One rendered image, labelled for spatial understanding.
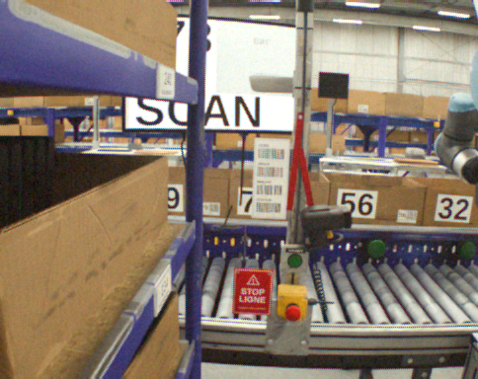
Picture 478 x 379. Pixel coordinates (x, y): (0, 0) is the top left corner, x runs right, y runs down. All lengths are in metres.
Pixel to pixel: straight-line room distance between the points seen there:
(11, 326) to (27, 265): 0.04
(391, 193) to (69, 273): 1.51
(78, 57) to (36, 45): 0.04
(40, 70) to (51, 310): 0.16
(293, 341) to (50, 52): 1.06
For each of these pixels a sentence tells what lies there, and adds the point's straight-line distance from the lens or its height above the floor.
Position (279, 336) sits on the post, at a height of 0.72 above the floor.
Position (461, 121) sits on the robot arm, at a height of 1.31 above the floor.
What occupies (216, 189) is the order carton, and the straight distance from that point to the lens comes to 1.64.
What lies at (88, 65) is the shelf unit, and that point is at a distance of 0.23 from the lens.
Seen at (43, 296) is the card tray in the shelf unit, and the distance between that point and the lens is 0.28.
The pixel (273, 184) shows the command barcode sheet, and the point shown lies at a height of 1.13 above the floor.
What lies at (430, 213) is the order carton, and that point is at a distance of 1.79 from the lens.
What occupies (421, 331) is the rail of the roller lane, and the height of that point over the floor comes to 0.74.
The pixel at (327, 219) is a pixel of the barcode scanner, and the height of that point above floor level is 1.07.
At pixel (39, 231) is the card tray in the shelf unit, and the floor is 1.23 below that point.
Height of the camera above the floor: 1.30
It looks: 10 degrees down
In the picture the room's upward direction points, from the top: 2 degrees clockwise
